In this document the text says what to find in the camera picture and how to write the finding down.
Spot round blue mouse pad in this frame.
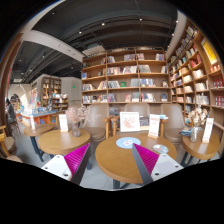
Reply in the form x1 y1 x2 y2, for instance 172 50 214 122
116 137 141 149

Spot white framed picture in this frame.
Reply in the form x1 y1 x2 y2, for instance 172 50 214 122
120 112 140 132

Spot round wooden left table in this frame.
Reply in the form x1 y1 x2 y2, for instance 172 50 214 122
38 129 90 156

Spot beige middle armchair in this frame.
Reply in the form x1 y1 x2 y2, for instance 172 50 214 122
111 102 152 137

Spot round wooden centre table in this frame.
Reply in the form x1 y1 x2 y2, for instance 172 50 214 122
95 131 177 189

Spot large wooden back bookshelf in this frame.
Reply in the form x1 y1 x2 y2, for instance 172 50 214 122
81 47 171 113

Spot left table sign card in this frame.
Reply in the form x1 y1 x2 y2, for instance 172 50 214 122
59 114 68 132

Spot round wooden table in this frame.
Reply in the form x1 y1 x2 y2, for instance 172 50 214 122
181 132 220 167
38 129 90 156
95 131 177 189

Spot blue orange display counter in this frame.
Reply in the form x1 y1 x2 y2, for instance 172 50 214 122
21 111 56 126

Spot person in dark clothes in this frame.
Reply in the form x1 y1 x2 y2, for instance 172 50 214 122
6 99 17 124

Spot far left wooden table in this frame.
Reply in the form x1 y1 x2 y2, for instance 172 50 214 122
24 124 54 161

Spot white red sign stand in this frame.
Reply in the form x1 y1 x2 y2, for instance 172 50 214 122
148 114 160 138

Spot right vase dried flowers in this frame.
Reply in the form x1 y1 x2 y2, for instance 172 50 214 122
188 106 208 142

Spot wooden chair far left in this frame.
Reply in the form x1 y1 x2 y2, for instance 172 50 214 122
0 126 22 162

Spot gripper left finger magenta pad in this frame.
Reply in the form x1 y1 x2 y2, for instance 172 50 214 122
41 143 92 186

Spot vase dried flowers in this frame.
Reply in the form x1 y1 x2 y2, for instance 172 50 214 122
66 105 90 137
188 106 208 142

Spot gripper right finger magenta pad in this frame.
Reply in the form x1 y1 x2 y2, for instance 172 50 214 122
131 143 184 186

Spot beige right armchair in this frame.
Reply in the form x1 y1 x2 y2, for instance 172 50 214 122
159 103 188 145

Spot beige left armchair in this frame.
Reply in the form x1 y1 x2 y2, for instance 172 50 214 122
82 104 112 142

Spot wooden right wall bookshelf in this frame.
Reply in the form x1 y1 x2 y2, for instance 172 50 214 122
166 18 224 158

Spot distant wooden bookshelf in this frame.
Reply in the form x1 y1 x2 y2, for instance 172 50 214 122
31 75 69 112

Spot beige armchair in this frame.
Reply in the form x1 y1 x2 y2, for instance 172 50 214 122
111 102 152 137
159 103 188 145
82 104 112 142

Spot round wooden right table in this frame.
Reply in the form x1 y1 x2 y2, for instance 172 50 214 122
181 132 220 167

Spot right table sign card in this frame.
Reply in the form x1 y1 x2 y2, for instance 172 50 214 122
202 118 214 143

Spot left vase dried flowers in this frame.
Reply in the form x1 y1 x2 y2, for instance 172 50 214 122
66 105 90 137

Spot table sign card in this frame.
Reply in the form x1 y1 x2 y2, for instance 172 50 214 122
59 114 68 132
202 118 214 143

